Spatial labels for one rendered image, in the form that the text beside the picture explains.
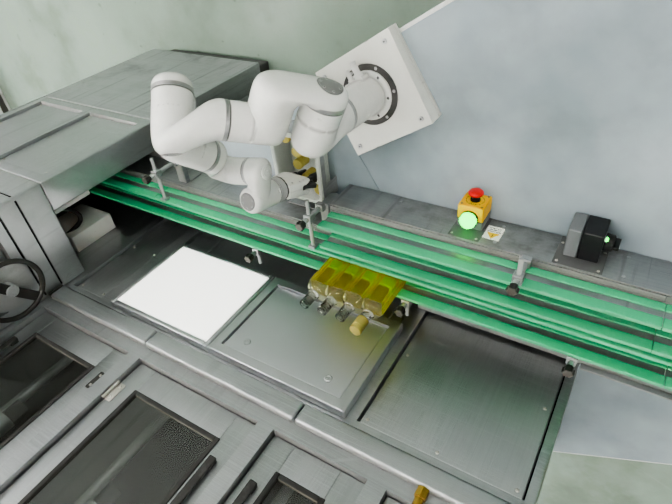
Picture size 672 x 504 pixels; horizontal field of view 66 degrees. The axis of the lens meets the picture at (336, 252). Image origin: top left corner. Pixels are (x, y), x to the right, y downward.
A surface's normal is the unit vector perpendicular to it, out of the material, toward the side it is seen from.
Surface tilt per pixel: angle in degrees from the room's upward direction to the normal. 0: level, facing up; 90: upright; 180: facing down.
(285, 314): 90
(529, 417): 90
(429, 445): 90
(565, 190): 0
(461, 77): 0
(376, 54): 5
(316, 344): 90
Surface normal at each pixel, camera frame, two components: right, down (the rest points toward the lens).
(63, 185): 0.85, 0.27
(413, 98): -0.51, 0.51
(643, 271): -0.09, -0.77
